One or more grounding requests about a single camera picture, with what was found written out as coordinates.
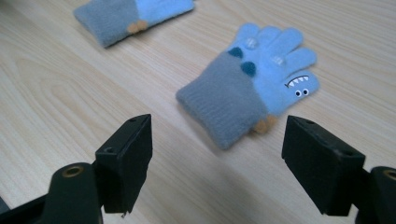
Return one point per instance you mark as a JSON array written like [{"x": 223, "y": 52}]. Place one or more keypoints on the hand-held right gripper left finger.
[{"x": 124, "y": 168}]

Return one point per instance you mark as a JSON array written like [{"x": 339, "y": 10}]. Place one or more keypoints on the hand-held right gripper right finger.
[{"x": 320, "y": 168}]

